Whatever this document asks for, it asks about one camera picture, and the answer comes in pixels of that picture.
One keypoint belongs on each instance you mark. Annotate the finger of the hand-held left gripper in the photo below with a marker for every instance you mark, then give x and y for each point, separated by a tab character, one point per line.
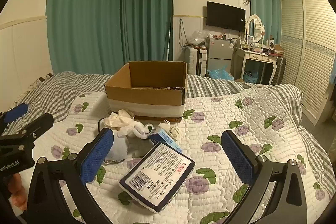
16	111
39	122

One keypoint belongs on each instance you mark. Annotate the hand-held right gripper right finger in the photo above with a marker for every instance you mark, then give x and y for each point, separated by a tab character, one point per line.
236	158

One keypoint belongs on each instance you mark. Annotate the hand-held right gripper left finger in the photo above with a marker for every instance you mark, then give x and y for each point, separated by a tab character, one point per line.
96	157

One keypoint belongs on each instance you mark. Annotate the light blue cloth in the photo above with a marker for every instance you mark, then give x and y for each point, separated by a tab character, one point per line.
119	148

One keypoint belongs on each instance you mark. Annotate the cream cloth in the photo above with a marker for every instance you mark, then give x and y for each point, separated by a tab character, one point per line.
115	119

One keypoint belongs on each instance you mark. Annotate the grey cloth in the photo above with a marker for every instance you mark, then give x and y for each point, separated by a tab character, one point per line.
139	148

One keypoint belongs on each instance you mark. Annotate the large tissue paper pack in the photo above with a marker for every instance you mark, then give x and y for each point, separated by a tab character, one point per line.
157	178

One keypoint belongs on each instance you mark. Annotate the small white sock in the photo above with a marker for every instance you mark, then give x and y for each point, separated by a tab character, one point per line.
173	132

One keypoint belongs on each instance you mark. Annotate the small blue tissue pack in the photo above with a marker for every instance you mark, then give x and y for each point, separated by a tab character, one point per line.
164	138

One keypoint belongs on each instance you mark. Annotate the brown cardboard box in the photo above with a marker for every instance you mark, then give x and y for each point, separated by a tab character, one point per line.
144	102

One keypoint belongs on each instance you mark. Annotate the person's left hand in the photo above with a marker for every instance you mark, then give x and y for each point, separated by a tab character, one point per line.
18	191

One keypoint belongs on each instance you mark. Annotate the brown patterned pillow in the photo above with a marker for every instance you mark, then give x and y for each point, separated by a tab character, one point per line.
44	78

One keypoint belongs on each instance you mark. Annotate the floral white quilt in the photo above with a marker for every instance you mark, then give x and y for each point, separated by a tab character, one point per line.
223	113

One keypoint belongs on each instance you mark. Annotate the small cardboard box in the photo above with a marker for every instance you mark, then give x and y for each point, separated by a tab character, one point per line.
239	80

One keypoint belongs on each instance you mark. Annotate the blue plastic basket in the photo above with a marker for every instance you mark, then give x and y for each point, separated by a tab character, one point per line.
250	77

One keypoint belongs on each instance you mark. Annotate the blue plastic bag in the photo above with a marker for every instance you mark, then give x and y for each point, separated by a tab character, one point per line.
219	73

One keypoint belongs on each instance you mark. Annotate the dark suitcase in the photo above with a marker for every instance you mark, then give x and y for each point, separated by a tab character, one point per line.
278	69

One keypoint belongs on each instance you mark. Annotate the silver fridge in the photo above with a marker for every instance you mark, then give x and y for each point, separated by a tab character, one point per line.
219	56

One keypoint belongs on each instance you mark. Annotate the white dressing table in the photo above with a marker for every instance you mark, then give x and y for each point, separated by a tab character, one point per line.
258	56

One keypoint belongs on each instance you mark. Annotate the white suitcase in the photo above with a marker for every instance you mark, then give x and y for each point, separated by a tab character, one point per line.
193	60

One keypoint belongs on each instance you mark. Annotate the wide green curtain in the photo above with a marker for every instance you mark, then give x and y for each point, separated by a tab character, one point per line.
84	16

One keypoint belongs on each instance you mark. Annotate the white louvred wardrobe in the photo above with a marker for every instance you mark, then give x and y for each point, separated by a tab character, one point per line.
309	56

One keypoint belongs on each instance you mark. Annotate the clear plastic bag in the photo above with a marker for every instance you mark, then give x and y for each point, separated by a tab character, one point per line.
197	37

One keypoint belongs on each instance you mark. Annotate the oval white mirror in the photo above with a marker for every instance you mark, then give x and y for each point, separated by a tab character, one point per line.
255	27

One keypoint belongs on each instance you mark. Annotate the white pole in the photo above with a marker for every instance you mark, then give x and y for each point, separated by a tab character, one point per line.
169	40

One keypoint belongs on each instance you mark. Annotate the black television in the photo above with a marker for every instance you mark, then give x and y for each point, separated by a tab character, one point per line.
225	16

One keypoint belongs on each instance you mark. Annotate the narrow green curtain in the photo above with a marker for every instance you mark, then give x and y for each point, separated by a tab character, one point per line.
274	8

